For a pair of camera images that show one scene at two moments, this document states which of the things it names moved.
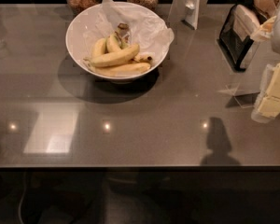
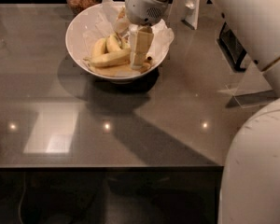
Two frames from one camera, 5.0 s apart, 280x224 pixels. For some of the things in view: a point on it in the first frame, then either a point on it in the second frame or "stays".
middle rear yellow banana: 112,44 stays
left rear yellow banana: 99,47 stays
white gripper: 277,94 → 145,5
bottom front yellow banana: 119,70 stays
